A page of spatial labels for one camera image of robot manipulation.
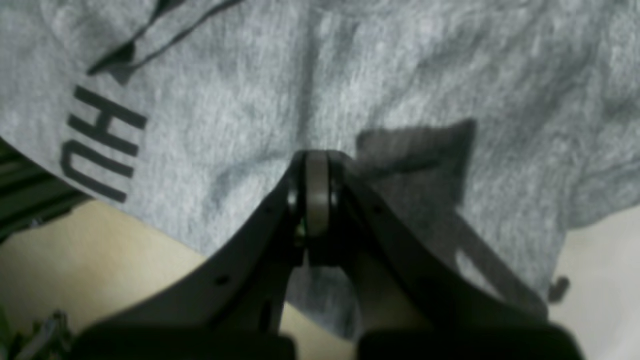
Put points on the grey t-shirt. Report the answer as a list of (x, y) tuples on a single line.
[(490, 127)]

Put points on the aluminium extrusion frame rail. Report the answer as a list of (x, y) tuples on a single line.
[(30, 196)]

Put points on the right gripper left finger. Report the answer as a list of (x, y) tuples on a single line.
[(230, 308)]

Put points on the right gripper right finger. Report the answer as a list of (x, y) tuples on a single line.
[(412, 305)]

